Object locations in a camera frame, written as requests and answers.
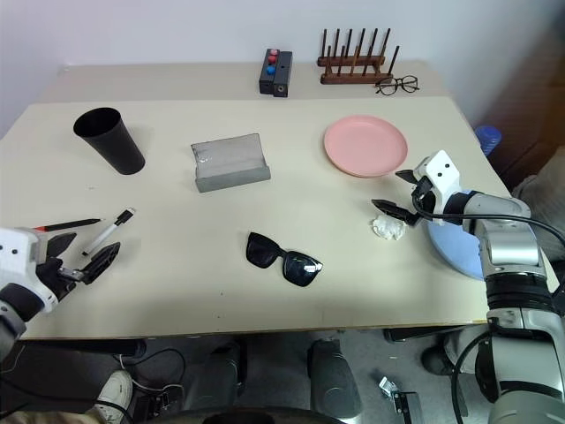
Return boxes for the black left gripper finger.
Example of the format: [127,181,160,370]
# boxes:
[46,232,78,260]
[81,241,122,285]

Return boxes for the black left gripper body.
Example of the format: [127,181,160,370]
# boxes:
[34,258,86,304]

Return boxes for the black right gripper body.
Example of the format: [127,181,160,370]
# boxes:
[410,175,440,227]

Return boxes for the white tissue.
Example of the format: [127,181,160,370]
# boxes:
[369,214,407,242]

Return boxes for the black pencil with red end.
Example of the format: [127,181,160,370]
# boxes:
[33,217,106,232]

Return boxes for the white marker with black cap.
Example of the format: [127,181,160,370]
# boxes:
[81,207,137,257]

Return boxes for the blue plate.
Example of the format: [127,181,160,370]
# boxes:
[426,188,486,281]

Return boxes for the black sunglasses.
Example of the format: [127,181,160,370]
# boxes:
[245,231,324,287]

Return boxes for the grey glasses case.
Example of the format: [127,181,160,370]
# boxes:
[190,132,272,194]

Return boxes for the pink plate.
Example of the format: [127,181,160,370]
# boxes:
[323,115,409,179]

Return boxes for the blue ribbed bottle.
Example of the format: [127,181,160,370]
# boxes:
[475,125,503,155]

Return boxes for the dark thin-framed eyeglasses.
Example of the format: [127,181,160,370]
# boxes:
[374,74,420,96]

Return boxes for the black plastic cup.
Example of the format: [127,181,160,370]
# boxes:
[72,107,147,176]

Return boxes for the brown wooden peg rack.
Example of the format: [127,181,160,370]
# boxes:
[316,28,401,86]

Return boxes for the white sneaker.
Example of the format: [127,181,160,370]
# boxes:
[95,369,134,420]

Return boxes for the brown wooden cabinet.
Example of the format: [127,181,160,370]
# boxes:
[485,26,565,191]

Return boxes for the black floor device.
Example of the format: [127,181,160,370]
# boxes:
[131,387,185,424]

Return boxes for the dark rounded shape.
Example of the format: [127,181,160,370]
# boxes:
[183,340,246,410]
[306,338,363,419]

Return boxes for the black box with coloured buttons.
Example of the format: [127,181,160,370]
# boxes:
[259,47,282,95]

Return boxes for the small black floor box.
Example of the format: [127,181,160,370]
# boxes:
[392,391,423,424]

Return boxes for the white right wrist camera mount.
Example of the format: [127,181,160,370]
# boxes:
[412,149,463,211]

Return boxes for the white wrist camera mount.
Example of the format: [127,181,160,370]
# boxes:
[0,227,61,315]
[412,149,463,211]

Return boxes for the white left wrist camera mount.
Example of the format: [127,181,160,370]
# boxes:
[0,227,61,315]

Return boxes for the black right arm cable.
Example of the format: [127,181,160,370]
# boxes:
[412,187,565,423]

